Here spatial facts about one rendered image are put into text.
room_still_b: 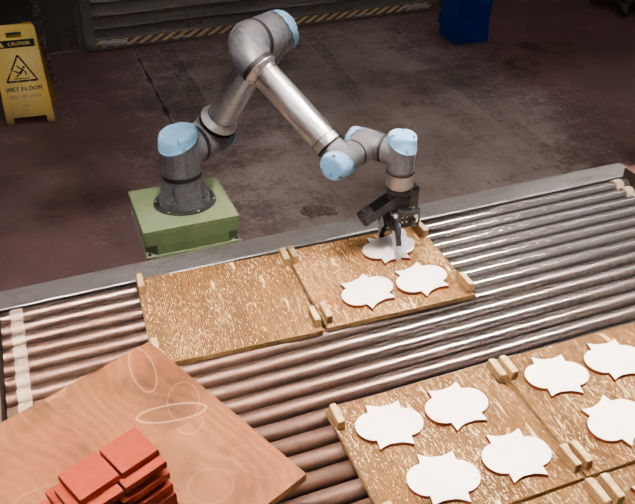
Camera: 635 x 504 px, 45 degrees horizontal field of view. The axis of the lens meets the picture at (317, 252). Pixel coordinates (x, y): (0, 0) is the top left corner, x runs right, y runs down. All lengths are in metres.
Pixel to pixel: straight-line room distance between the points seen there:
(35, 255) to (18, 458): 2.52
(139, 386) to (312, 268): 0.66
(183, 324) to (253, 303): 0.19
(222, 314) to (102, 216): 2.35
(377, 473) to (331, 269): 0.69
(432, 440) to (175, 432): 0.52
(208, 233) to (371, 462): 0.96
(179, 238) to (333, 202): 2.03
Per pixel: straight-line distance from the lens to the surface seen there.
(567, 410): 1.76
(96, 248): 3.96
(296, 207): 4.14
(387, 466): 1.59
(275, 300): 1.96
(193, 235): 2.25
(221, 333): 1.88
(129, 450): 1.29
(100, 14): 6.46
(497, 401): 1.74
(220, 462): 1.46
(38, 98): 5.33
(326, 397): 1.73
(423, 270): 2.07
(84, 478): 1.28
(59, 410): 1.62
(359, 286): 1.99
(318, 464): 1.62
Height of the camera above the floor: 2.15
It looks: 35 degrees down
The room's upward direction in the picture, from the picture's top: straight up
